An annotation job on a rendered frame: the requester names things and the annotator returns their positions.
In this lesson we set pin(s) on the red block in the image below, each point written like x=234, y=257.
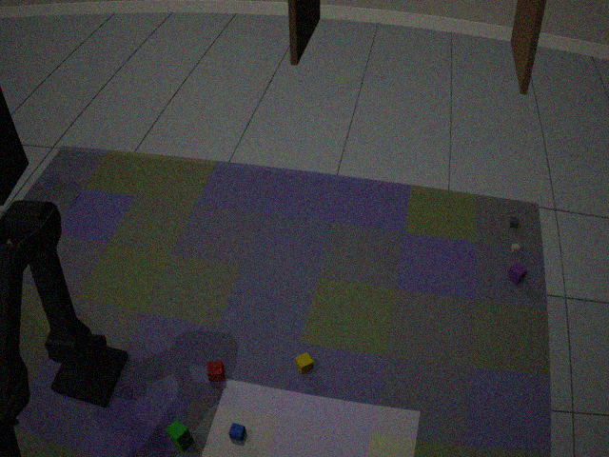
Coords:
x=215, y=371

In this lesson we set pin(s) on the small yellow cube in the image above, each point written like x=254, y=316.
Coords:
x=304, y=363

